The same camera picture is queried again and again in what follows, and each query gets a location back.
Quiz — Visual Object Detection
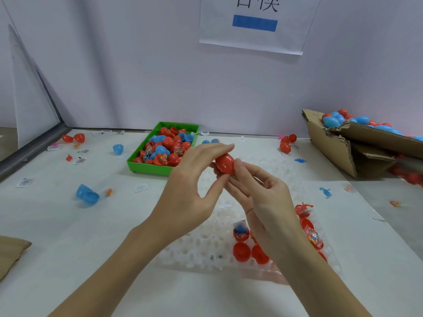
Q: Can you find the person's right hand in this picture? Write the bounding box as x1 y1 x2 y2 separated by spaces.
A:
213 157 305 251

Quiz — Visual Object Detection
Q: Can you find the person's left hand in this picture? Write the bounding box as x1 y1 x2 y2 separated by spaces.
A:
142 142 235 243

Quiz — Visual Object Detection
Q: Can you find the cardboard box of capsules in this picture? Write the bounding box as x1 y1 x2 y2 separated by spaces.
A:
302 109 423 180

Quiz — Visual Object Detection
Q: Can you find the blue egg shell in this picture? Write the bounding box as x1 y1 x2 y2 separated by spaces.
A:
75 184 100 206

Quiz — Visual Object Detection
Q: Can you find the pile of finished eggs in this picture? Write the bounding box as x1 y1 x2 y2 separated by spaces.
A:
321 109 423 139

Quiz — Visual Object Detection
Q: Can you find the person's right forearm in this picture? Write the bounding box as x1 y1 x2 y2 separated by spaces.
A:
267 228 371 317

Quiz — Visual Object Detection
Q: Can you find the person's left forearm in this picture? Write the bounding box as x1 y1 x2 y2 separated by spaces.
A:
49 221 173 317

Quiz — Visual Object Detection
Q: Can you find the clear plastic egg tray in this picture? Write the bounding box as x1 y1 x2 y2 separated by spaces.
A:
155 151 341 283

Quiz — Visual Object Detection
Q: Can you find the green plastic tray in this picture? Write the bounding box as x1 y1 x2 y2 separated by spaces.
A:
127 121 201 176

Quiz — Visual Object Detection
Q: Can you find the flat brown cardboard sheet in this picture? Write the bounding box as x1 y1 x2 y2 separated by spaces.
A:
0 236 32 281

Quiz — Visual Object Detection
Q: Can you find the clear triangular panel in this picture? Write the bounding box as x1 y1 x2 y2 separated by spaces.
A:
8 24 62 149

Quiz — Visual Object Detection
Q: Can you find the white paper sign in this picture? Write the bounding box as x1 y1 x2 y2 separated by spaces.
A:
199 0 323 56

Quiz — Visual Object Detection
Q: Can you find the grey metal rail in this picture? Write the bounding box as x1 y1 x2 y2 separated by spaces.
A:
0 123 70 181

